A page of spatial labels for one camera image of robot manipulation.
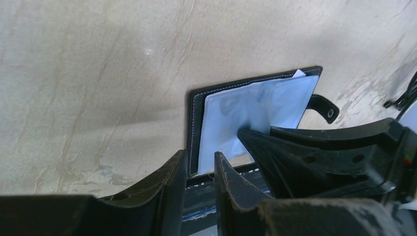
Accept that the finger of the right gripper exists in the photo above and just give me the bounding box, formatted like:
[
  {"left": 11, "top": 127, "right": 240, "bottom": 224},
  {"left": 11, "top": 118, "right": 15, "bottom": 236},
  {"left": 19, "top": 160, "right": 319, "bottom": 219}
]
[
  {"left": 238, "top": 129, "right": 396, "bottom": 198},
  {"left": 270, "top": 118, "right": 404, "bottom": 150}
]

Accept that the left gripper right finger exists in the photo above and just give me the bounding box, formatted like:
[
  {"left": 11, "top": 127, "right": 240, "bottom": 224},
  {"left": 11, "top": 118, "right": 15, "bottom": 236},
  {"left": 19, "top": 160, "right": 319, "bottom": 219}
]
[{"left": 214, "top": 152, "right": 401, "bottom": 236}]

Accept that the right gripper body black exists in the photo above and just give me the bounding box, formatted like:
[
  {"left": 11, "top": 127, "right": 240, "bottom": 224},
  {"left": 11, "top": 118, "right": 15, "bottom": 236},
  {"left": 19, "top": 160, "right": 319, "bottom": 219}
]
[{"left": 389, "top": 127, "right": 417, "bottom": 204}]

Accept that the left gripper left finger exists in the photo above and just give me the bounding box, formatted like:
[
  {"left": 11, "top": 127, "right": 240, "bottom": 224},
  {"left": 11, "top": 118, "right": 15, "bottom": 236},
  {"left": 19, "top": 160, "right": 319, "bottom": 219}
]
[{"left": 0, "top": 150, "right": 187, "bottom": 236}]

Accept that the white paper slip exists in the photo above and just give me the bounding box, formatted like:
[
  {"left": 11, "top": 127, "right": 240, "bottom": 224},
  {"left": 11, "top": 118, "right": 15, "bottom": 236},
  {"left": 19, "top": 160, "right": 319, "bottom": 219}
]
[{"left": 292, "top": 69, "right": 306, "bottom": 78}]

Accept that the black usb cable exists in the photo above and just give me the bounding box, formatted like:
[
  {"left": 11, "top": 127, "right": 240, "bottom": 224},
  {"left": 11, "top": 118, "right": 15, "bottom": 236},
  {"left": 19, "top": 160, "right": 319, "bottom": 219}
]
[{"left": 383, "top": 70, "right": 417, "bottom": 121}]

